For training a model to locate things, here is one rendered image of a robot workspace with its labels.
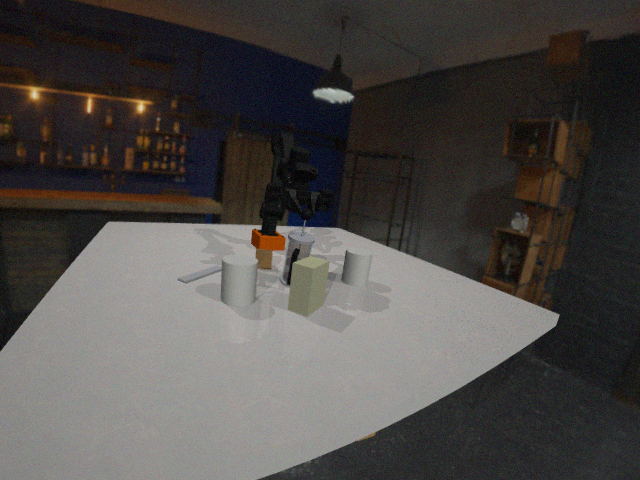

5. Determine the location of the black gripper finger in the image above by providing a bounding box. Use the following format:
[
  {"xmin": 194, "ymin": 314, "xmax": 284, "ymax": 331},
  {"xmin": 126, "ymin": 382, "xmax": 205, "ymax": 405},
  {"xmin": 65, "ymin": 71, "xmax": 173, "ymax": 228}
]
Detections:
[
  {"xmin": 280, "ymin": 189, "xmax": 302, "ymax": 215},
  {"xmin": 307, "ymin": 191, "xmax": 321, "ymax": 216}
]

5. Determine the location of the grey cylinder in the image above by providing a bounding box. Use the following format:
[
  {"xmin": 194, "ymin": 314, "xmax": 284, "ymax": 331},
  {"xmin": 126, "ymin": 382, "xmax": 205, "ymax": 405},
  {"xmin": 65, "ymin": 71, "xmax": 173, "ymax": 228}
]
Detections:
[
  {"xmin": 220, "ymin": 255, "xmax": 258, "ymax": 307},
  {"xmin": 341, "ymin": 248, "xmax": 372, "ymax": 286}
]

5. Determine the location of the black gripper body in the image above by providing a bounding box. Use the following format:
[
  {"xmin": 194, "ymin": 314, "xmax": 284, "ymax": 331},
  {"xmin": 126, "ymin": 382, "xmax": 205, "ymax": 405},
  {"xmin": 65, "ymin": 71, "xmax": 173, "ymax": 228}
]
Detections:
[{"xmin": 264, "ymin": 182, "xmax": 335, "ymax": 212}]

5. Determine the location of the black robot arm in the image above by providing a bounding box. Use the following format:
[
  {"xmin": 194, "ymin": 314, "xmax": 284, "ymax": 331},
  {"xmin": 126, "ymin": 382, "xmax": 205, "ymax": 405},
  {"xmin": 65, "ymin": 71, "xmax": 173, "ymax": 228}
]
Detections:
[{"xmin": 258, "ymin": 133, "xmax": 318, "ymax": 236}]

